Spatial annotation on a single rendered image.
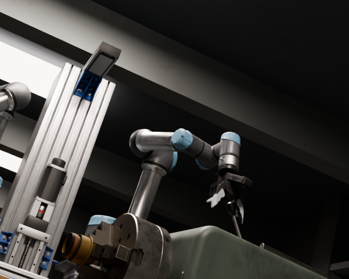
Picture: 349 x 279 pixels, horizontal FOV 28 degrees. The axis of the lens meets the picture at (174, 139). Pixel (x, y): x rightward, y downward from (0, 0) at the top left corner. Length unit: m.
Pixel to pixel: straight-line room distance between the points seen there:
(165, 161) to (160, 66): 1.81
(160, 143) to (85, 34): 2.01
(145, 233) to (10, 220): 0.99
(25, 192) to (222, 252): 1.14
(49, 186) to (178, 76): 2.05
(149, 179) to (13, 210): 0.57
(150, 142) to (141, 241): 0.85
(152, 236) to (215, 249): 0.19
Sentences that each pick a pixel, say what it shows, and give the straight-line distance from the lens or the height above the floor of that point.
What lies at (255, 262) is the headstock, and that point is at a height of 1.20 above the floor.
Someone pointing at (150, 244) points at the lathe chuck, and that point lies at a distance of 2.03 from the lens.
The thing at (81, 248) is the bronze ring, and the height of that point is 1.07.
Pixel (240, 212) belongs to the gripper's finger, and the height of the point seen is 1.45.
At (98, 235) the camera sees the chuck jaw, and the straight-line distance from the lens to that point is 2.14.
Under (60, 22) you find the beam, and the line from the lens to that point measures 4.61.
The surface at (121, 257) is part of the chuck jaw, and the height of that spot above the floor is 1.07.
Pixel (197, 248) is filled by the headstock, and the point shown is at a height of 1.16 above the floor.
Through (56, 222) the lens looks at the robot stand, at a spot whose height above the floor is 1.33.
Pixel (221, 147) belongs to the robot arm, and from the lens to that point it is 2.61.
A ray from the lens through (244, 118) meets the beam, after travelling 4.85.
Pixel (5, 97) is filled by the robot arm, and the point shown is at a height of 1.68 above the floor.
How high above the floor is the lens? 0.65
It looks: 23 degrees up
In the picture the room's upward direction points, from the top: 17 degrees clockwise
